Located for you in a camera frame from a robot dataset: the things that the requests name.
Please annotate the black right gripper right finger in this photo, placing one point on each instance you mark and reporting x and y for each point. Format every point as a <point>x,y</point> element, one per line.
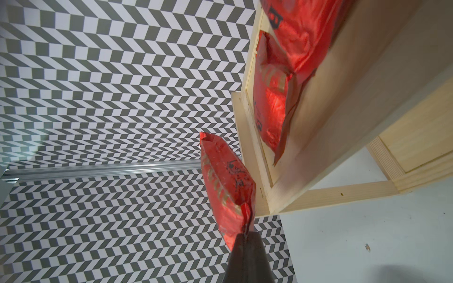
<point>258,266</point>

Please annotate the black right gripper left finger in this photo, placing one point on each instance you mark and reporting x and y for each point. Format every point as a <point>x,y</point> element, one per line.
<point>237,269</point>

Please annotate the light wooden two-tier shelf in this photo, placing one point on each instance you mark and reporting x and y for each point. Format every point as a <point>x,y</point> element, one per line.
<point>376,119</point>

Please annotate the red tea bag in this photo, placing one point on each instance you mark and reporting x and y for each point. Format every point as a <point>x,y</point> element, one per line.
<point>230,188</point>
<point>274,83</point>
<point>305,30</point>

